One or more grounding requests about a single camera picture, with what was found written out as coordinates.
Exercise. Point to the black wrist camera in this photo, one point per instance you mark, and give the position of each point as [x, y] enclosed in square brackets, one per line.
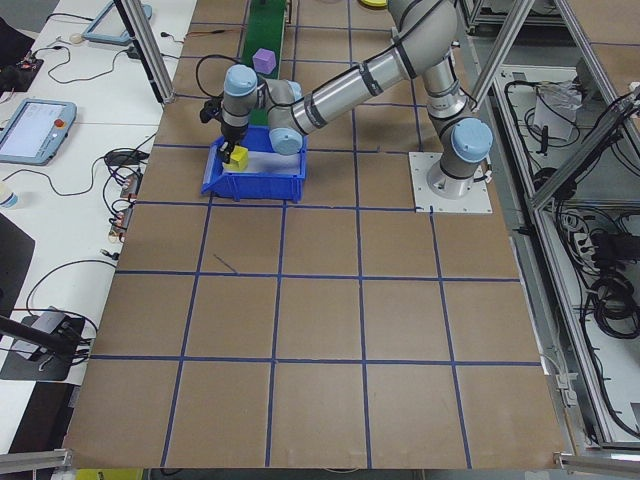
[210, 112]

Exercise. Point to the yellow plate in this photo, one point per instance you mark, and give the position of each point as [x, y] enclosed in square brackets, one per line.
[372, 3]

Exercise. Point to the beige tape roll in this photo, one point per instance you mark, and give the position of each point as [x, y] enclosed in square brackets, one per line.
[76, 38]

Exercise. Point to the white desk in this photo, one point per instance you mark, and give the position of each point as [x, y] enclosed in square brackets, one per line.
[90, 107]
[70, 235]

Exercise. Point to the white paper cup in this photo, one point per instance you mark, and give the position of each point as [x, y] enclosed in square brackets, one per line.
[9, 199]

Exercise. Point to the yellow foam block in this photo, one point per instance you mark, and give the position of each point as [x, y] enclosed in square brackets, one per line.
[241, 160]

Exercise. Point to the blue grey teach pendant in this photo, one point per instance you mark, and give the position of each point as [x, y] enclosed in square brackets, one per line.
[102, 25]
[30, 132]

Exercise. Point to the small grey box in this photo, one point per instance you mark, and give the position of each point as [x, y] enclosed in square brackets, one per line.
[52, 320]

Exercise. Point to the green conveyor belt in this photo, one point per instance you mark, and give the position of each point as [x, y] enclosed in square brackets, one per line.
[262, 30]

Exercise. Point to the yellow strip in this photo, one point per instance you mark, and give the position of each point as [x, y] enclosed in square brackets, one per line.
[110, 475]

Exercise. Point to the aluminium post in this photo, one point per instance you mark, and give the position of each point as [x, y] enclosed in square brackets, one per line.
[152, 65]
[499, 55]

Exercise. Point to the black power adapter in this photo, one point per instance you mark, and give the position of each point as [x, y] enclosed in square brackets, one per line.
[134, 52]

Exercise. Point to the V-shaped metal frame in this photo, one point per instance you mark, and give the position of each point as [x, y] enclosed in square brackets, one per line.
[580, 160]

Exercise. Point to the black stand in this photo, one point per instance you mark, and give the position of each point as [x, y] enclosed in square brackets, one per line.
[30, 367]

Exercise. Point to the black power brick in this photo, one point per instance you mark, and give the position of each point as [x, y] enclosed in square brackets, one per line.
[120, 158]

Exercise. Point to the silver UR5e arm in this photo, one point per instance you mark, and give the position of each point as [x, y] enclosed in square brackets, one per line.
[350, 90]

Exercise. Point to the purple foam block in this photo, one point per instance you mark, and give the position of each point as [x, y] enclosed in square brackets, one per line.
[264, 61]

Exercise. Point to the blue plastic storage bin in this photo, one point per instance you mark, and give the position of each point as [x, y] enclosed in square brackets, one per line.
[260, 187]

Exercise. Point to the small red circuit board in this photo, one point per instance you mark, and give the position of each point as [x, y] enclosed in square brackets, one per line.
[31, 63]

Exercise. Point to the black monitor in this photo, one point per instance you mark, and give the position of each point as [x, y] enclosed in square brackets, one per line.
[15, 260]

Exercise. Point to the white square base plate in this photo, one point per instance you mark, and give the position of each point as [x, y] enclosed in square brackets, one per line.
[475, 205]

